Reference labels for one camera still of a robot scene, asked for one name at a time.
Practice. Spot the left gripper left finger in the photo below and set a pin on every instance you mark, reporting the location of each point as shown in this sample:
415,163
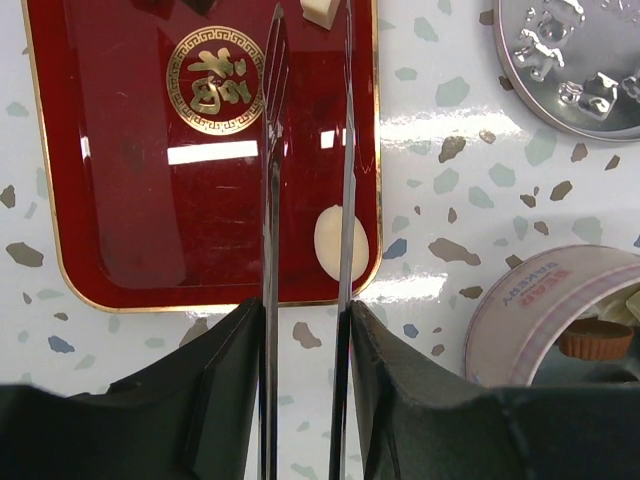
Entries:
186,416

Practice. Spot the red rectangular tray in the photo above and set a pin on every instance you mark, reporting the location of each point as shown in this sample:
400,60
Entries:
152,119

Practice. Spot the round silver tin lid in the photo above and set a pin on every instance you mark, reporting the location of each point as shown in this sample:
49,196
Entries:
575,64

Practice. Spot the dark brown chocolate piece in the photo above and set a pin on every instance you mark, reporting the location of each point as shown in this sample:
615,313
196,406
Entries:
592,339

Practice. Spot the round silver tin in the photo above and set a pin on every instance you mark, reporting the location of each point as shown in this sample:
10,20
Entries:
526,311

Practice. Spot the cream rectangular chocolate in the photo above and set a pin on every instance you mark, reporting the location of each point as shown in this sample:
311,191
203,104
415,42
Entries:
320,12

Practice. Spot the metal serving tongs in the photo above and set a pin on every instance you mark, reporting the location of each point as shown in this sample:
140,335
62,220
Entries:
273,88

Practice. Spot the round cream chocolate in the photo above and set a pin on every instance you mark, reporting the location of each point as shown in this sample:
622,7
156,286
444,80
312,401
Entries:
327,243

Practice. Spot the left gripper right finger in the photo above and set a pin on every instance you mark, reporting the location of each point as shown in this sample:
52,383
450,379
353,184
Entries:
417,420

